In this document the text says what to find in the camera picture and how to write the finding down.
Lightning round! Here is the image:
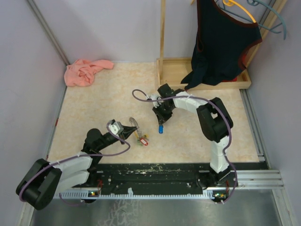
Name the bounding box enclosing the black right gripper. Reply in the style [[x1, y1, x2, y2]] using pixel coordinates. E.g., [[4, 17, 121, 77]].
[[152, 102, 174, 126]]

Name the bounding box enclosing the key with blue tag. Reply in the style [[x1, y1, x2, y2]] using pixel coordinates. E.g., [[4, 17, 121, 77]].
[[158, 125, 164, 134]]

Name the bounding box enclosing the grey oval key organizer ring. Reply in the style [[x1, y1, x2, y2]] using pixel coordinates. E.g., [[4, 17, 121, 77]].
[[128, 117, 142, 139]]

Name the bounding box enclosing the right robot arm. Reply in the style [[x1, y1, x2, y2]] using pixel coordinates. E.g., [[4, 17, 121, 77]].
[[147, 84, 233, 188]]

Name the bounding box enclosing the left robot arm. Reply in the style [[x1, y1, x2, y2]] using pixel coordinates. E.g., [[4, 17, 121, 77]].
[[16, 121, 138, 210]]

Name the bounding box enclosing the red key tag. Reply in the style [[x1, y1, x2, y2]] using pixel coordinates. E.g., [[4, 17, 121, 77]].
[[139, 138, 149, 146]]

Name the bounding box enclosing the wooden clothes rack base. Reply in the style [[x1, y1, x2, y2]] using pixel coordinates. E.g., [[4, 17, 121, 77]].
[[157, 0, 286, 90]]

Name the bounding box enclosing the pink crumpled cloth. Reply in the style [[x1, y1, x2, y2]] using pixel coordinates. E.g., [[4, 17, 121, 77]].
[[64, 59, 114, 87]]

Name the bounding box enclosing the dark navy vest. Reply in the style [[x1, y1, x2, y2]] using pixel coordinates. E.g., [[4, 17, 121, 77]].
[[181, 0, 262, 90]]

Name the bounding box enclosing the yellow clothes hanger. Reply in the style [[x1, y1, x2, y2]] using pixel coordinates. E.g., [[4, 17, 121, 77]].
[[222, 0, 257, 24]]

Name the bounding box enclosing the teal clothes hanger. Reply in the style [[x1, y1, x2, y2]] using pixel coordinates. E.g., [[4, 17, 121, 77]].
[[247, 0, 287, 40]]

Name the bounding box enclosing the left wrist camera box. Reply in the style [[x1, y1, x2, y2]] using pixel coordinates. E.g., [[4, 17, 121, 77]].
[[107, 120, 124, 135]]

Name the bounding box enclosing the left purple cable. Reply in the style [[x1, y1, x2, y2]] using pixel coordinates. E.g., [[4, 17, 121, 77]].
[[19, 120, 131, 207]]

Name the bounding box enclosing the purple cable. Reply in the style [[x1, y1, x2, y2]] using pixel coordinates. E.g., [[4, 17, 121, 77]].
[[131, 89, 239, 204], [19, 120, 131, 207]]

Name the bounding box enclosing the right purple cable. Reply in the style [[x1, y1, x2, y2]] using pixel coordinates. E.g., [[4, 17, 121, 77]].
[[131, 89, 239, 204]]

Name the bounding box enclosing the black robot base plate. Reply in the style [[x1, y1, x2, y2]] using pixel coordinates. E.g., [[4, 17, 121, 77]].
[[76, 163, 237, 195]]

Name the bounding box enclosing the aluminium frame rail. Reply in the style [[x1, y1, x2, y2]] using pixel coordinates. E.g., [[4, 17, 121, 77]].
[[237, 169, 284, 190]]

